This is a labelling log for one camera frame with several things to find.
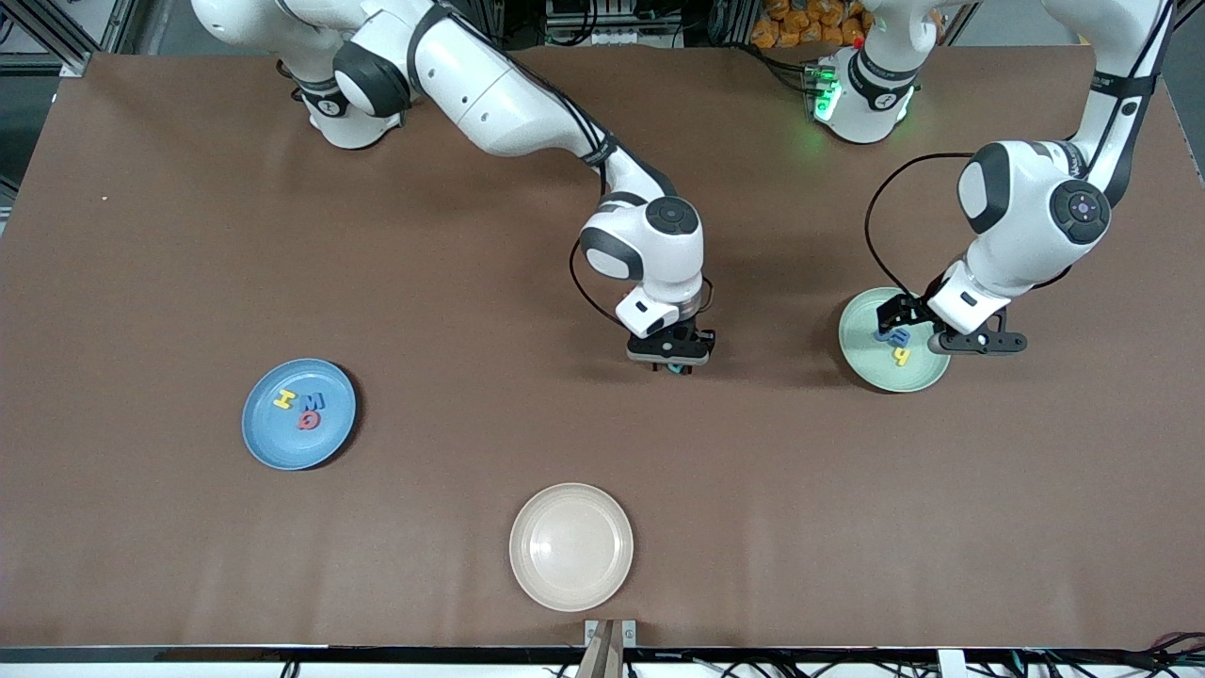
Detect white power strip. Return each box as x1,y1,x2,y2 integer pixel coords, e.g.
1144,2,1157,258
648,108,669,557
362,0,472,53

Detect beige plate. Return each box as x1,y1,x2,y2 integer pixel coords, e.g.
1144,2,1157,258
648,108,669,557
508,482,635,613

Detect green plate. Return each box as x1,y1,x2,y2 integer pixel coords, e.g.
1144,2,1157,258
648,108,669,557
837,286,953,395

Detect blue plate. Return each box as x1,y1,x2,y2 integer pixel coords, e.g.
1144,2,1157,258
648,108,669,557
241,358,359,472

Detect pile of orange objects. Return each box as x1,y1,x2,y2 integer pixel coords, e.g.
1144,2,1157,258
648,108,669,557
750,0,872,50

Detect black cable bundle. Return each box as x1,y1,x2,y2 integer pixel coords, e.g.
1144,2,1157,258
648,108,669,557
979,629,1205,678

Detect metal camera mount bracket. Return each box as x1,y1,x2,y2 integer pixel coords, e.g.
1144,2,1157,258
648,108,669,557
584,619,637,678

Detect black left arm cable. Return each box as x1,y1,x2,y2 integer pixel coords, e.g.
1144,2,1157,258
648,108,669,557
863,0,1173,302

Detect black arm base cables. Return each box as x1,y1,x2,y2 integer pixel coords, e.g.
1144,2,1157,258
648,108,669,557
730,38,820,100

